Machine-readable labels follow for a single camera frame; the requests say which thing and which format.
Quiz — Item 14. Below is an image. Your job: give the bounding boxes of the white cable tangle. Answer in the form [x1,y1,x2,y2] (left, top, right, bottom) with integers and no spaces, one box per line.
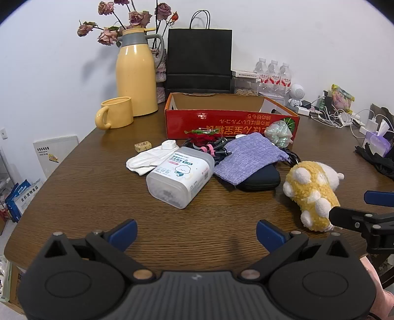
[309,108,370,136]

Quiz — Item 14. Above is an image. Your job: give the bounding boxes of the blue white packet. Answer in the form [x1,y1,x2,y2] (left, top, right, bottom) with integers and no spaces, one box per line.
[4,183,19,223]
[15,180,42,216]

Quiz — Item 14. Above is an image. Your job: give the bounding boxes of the black usb cable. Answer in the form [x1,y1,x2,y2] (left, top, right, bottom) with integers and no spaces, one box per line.
[279,148,300,168]

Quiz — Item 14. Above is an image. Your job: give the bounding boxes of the white spiral calendar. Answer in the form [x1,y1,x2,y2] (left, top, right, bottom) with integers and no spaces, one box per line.
[33,135,80,180]

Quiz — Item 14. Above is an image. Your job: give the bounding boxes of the yellow thermos jug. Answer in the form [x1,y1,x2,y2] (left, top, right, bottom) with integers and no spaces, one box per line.
[115,27,165,117]

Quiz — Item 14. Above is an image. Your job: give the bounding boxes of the pink fuzzy vase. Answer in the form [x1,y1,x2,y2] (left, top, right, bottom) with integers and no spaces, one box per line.
[154,48,168,104]

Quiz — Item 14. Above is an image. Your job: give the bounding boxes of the white gloves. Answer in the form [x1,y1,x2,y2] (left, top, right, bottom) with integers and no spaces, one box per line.
[126,144,173,176]

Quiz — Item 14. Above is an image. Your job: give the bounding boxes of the purple knit pouch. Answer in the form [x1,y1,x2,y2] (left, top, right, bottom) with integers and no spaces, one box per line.
[213,135,290,186]

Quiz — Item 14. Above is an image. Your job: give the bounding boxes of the white plastic container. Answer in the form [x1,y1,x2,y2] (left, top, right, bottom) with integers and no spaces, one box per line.
[145,146,215,210]

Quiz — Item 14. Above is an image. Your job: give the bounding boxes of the black gloves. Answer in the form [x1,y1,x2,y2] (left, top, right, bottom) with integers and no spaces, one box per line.
[354,143,394,180]

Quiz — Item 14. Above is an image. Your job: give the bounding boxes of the yellow mug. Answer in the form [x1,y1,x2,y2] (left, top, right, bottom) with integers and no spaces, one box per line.
[95,96,134,130]

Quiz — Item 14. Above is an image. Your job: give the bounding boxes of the clear seed container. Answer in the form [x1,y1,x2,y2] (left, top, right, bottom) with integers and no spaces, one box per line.
[231,70,262,96]

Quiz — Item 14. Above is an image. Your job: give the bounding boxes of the white power adapter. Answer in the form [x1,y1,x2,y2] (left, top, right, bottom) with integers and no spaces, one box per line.
[365,118,382,136]

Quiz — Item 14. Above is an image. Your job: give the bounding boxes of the yellow white plush toy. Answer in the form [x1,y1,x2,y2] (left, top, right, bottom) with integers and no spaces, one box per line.
[282,160,345,232]

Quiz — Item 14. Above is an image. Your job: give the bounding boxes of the purple tissue box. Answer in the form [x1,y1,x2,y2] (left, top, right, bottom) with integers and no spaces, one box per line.
[363,120,394,156]

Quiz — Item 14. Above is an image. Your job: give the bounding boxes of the yellow green snack packet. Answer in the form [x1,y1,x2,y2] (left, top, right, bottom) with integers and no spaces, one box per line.
[331,84,354,113]

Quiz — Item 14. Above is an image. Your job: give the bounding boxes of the black paper bag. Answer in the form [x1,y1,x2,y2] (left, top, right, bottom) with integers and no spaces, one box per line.
[165,10,233,94]

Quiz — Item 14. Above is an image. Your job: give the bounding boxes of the black glasses case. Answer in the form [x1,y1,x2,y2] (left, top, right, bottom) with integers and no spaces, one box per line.
[235,164,281,192]

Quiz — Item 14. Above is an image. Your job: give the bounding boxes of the brown cardboard carton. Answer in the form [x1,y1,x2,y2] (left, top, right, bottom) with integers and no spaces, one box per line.
[0,255,26,315]

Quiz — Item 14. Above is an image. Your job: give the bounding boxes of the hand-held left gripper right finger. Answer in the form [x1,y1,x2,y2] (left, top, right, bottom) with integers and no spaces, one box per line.
[238,219,358,284]

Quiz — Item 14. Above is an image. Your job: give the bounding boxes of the red cardboard box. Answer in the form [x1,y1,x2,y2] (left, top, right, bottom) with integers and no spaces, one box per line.
[164,92,300,145]

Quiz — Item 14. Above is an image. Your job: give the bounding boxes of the iridescent bead bag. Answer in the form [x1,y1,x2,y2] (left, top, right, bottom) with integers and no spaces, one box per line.
[265,121,293,147]

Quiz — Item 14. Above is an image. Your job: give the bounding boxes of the red artificial rose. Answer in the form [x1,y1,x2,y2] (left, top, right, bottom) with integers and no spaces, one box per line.
[185,129,227,145]

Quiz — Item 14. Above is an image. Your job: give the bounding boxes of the white robot toy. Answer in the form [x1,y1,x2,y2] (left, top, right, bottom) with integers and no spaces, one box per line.
[285,84,306,108]

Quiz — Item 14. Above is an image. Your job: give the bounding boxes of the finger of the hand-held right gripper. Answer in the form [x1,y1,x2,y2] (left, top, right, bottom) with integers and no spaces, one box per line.
[329,206,394,236]
[363,190,394,206]

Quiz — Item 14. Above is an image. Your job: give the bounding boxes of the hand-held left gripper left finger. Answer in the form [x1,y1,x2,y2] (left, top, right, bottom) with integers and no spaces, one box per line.
[45,219,156,284]

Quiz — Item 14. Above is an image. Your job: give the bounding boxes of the person's right hand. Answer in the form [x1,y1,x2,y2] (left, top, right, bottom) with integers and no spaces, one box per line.
[360,255,394,320]

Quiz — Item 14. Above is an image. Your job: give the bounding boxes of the dried rose bouquet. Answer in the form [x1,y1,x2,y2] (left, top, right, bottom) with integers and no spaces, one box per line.
[77,0,179,47]

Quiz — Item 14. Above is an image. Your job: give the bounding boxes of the braided cable with pink tie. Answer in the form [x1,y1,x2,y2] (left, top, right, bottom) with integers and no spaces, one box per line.
[181,138,231,160]

